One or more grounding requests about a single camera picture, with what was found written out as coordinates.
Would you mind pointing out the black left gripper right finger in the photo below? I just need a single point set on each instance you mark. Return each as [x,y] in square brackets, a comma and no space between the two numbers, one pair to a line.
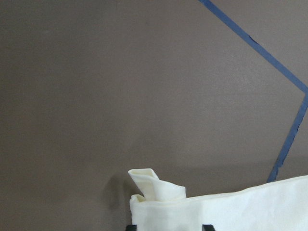
[208,227]

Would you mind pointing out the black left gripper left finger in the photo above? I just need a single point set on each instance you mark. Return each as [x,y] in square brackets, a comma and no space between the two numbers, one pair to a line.
[131,228]

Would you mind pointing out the cream long sleeve shirt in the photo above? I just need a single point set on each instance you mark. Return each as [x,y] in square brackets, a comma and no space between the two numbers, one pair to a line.
[164,206]

